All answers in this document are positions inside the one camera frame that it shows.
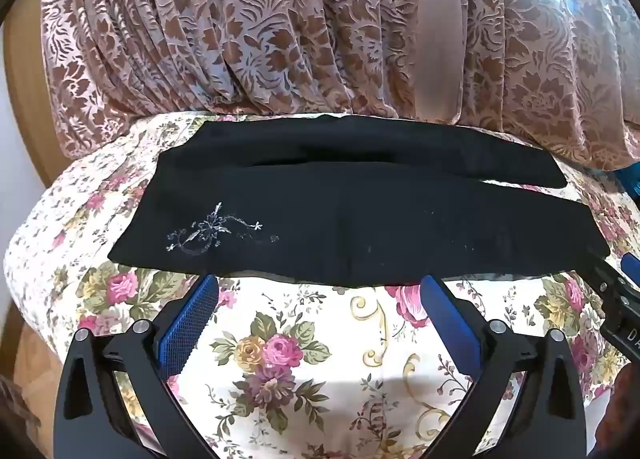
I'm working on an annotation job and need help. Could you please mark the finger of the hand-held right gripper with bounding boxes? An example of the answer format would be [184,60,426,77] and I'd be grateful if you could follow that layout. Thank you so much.
[620,254,640,286]
[580,249,629,298]

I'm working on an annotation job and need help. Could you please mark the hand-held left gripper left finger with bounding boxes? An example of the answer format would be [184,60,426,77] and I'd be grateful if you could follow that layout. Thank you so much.
[52,273,221,459]

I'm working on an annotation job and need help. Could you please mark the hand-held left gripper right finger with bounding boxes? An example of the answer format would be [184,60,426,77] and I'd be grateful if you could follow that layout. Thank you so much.
[420,275,589,459]

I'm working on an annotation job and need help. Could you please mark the black pants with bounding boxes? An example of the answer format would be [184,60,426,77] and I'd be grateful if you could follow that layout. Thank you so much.
[108,114,612,288]

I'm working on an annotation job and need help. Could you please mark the blue cloth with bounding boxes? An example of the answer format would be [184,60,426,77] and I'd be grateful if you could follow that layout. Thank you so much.
[614,163,640,201]

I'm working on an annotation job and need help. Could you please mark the floral bed sheet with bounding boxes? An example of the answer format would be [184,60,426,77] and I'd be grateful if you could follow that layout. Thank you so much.
[4,109,640,459]

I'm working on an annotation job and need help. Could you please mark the brown patterned curtain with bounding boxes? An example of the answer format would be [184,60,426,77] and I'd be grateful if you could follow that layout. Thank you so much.
[40,0,640,172]

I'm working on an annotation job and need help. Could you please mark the wooden bed frame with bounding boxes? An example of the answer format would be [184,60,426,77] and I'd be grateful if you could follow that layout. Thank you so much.
[0,14,68,190]

